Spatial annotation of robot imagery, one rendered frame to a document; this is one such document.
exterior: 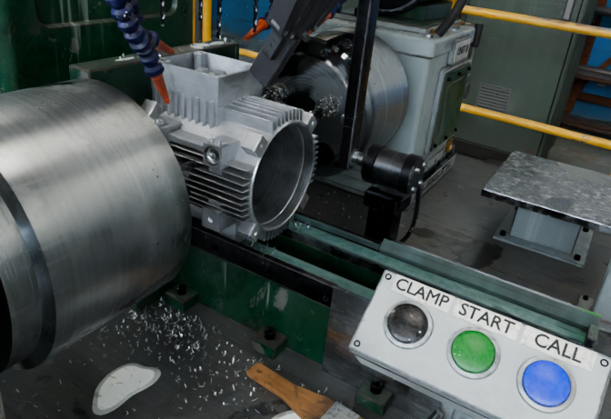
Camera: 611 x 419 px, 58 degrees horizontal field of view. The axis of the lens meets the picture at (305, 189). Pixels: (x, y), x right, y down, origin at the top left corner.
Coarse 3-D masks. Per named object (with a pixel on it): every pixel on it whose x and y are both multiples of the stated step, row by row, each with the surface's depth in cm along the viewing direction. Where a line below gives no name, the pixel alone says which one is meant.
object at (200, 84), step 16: (176, 64) 79; (192, 64) 82; (208, 64) 82; (224, 64) 81; (240, 64) 79; (176, 80) 74; (192, 80) 72; (208, 80) 71; (224, 80) 71; (240, 80) 74; (256, 80) 77; (160, 96) 76; (176, 96) 75; (192, 96) 73; (208, 96) 72; (224, 96) 72; (240, 96) 75; (256, 96) 79; (176, 112) 76; (192, 112) 74; (208, 112) 73
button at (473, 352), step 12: (456, 336) 40; (468, 336) 39; (480, 336) 39; (456, 348) 39; (468, 348) 39; (480, 348) 39; (492, 348) 39; (456, 360) 39; (468, 360) 39; (480, 360) 38; (492, 360) 38; (468, 372) 38; (480, 372) 38
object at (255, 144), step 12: (144, 108) 76; (156, 108) 76; (312, 120) 78; (252, 132) 68; (312, 132) 79; (252, 144) 68; (264, 144) 69; (300, 204) 83; (240, 228) 73; (252, 228) 73; (252, 240) 74
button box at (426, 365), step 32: (384, 288) 43; (416, 288) 43; (384, 320) 42; (448, 320) 41; (480, 320) 40; (512, 320) 40; (352, 352) 43; (384, 352) 41; (416, 352) 40; (448, 352) 40; (512, 352) 39; (544, 352) 38; (576, 352) 38; (416, 384) 41; (448, 384) 39; (480, 384) 38; (512, 384) 38; (576, 384) 37; (480, 416) 40; (512, 416) 37; (544, 416) 36; (576, 416) 36
